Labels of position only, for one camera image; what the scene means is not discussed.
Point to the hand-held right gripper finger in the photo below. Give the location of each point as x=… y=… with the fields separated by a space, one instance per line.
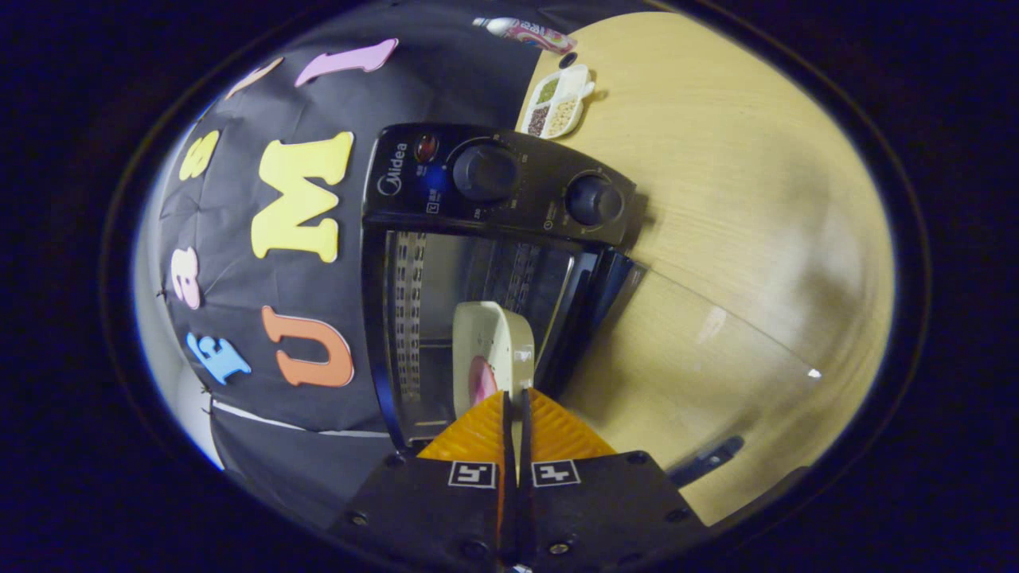
x=506 y=438
x=525 y=438

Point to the pink round food slice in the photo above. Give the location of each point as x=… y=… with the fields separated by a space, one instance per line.
x=480 y=382

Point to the white square plate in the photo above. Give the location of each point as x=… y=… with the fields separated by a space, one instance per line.
x=509 y=342

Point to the black electric oven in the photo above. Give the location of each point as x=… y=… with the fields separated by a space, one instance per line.
x=525 y=207

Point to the white divided dish with grains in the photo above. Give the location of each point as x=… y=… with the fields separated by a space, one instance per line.
x=557 y=103

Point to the black backdrop cloth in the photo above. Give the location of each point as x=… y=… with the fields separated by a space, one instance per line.
x=239 y=183

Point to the small black cap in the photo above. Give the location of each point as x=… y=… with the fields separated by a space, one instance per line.
x=567 y=60

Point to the red and white bottle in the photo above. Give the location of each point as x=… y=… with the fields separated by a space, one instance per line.
x=529 y=33

